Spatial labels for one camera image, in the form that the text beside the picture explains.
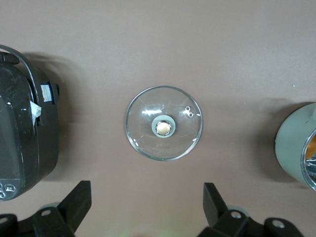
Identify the grey-green cooking pot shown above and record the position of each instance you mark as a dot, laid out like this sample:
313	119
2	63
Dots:
288	143

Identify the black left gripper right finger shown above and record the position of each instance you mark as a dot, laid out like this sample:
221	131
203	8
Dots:
222	217

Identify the brown table mat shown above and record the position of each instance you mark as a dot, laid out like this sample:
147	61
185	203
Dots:
158	37

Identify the yellow corn cob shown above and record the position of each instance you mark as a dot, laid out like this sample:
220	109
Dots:
311	148

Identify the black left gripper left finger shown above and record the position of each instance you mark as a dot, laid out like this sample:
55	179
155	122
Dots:
66	212

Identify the glass pot lid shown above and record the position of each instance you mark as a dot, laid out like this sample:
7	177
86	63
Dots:
148	138

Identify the black rice cooker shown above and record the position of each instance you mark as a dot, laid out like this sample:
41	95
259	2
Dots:
19	138

